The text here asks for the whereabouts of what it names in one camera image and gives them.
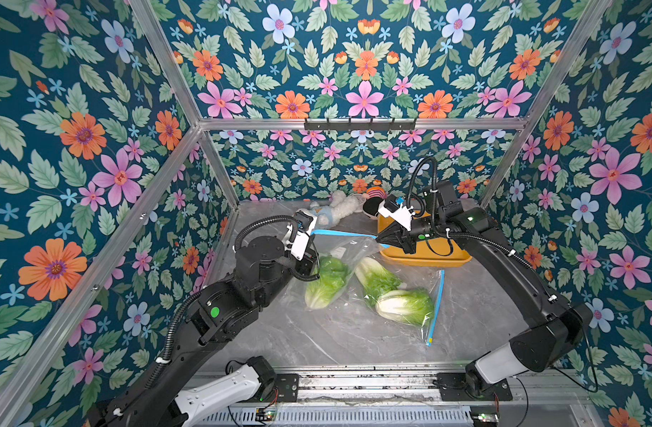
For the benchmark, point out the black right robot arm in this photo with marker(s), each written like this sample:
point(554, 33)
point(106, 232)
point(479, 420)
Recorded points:
point(555, 325)

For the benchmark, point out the black striped plush toy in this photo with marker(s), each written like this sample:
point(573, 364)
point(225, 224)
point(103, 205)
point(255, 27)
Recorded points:
point(374, 196)

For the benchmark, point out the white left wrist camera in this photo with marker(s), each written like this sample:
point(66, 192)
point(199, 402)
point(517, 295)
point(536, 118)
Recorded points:
point(298, 236)

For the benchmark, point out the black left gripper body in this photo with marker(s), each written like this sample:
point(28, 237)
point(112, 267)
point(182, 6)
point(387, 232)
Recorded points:
point(281, 267)

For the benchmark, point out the aluminium mounting rail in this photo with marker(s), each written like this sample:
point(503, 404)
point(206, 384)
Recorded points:
point(413, 383)

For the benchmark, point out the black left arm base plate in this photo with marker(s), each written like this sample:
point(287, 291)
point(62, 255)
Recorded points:
point(283, 388)

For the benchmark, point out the clear zipper bag blue seal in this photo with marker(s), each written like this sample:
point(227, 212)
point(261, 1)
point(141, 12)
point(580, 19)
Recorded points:
point(432, 280)

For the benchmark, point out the white plush bunny blue shirt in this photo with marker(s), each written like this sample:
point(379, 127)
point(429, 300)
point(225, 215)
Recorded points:
point(340, 206)

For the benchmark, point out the yellow plastic tray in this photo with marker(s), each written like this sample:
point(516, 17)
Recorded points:
point(424, 257)

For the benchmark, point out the green chinese cabbage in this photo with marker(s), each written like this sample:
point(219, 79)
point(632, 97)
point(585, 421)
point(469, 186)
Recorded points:
point(413, 307)
point(376, 280)
point(334, 277)

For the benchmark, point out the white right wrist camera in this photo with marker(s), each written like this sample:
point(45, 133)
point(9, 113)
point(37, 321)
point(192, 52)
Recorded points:
point(395, 208)

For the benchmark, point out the black hook rail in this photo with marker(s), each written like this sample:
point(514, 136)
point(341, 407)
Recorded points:
point(367, 124)

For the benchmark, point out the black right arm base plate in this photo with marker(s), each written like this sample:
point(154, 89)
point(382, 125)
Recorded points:
point(469, 386)

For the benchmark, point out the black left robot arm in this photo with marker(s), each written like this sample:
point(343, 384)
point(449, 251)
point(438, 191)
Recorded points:
point(205, 323)

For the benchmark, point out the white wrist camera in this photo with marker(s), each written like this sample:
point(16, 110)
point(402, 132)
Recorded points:
point(395, 208)
point(298, 236)

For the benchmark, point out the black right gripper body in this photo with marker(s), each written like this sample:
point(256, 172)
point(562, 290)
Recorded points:
point(403, 238)

